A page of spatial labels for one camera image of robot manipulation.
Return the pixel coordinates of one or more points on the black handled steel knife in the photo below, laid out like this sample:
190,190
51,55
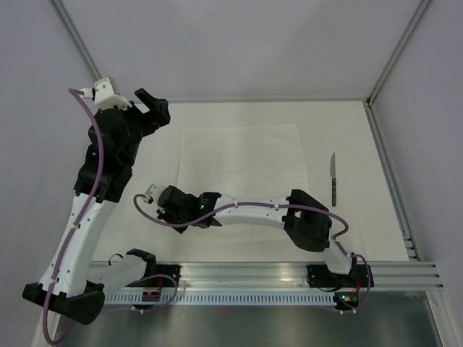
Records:
333,180

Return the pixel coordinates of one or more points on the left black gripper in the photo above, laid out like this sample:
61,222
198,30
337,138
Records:
158,110

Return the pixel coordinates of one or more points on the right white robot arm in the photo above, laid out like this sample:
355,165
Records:
308,224

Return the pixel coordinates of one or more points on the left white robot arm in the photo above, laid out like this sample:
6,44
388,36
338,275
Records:
68,287

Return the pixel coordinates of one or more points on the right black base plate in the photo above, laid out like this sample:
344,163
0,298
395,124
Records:
319,276

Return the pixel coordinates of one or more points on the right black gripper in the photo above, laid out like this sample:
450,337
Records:
164,215

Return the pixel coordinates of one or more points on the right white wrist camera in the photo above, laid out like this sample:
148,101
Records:
152,193

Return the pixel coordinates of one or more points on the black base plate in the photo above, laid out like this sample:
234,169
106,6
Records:
159,273
319,276

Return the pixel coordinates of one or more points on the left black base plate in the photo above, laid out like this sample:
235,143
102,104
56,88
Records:
159,273

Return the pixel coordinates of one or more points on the white cloth napkin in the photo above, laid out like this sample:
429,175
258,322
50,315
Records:
251,163

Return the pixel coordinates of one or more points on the front aluminium rail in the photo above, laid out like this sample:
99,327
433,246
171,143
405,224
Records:
295,276

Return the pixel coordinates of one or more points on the white slotted cable duct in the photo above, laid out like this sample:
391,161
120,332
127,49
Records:
223,298

